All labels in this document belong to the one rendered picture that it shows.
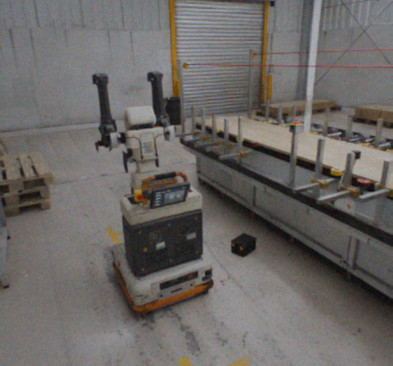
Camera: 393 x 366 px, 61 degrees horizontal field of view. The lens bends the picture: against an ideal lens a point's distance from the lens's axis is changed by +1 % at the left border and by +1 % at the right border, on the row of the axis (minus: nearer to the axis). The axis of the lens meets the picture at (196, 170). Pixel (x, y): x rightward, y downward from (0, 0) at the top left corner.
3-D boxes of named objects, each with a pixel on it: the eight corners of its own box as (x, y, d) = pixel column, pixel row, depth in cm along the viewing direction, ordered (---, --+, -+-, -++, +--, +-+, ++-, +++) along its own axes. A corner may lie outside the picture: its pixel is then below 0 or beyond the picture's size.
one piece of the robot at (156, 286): (205, 276, 243) (205, 267, 240) (152, 295, 225) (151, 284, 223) (203, 275, 245) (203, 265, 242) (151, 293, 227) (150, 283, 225)
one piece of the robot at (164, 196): (190, 205, 231) (196, 182, 217) (142, 216, 217) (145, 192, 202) (184, 194, 239) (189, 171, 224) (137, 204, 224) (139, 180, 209)
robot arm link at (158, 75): (152, 68, 253) (164, 68, 257) (146, 72, 265) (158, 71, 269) (159, 127, 260) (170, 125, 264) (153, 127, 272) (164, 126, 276)
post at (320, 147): (315, 201, 248) (322, 139, 232) (311, 199, 251) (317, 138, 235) (318, 199, 249) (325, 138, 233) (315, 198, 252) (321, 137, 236)
